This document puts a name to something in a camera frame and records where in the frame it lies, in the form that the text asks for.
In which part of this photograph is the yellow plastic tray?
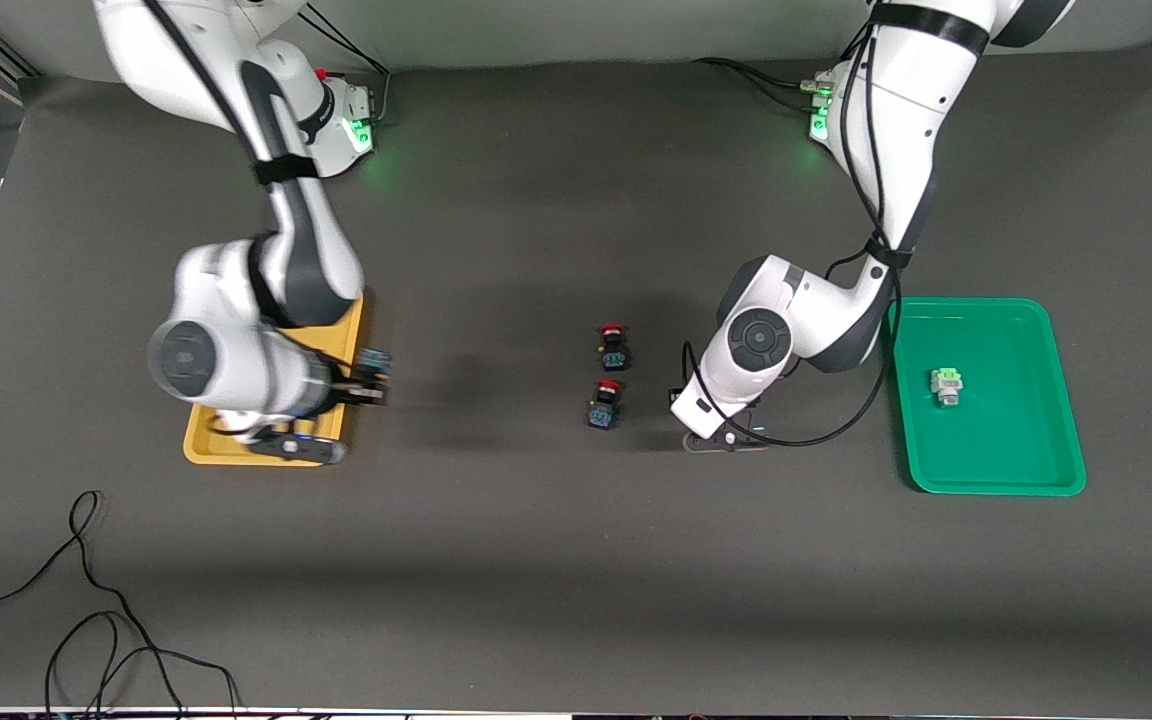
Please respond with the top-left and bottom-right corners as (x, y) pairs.
(183, 290), (374, 468)

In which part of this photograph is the red mushroom push button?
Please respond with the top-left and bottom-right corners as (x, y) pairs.
(586, 379), (625, 431)
(596, 322), (634, 373)

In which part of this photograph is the green plastic tray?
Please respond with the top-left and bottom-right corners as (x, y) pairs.
(886, 297), (1087, 498)

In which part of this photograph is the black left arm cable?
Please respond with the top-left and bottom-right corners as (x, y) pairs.
(681, 20), (905, 448)

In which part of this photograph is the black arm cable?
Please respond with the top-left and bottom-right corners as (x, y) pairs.
(141, 0), (282, 171)
(681, 20), (905, 448)

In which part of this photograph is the black loose cable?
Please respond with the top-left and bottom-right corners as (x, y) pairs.
(0, 489), (242, 720)

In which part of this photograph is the black right base cable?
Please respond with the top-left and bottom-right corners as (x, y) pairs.
(298, 5), (393, 126)

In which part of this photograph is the black base cable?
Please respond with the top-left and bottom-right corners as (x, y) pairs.
(298, 5), (393, 126)
(694, 56), (819, 107)

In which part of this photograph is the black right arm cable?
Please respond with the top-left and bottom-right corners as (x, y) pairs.
(141, 0), (282, 171)

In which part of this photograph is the black left base cable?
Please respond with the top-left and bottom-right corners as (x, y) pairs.
(694, 56), (819, 107)

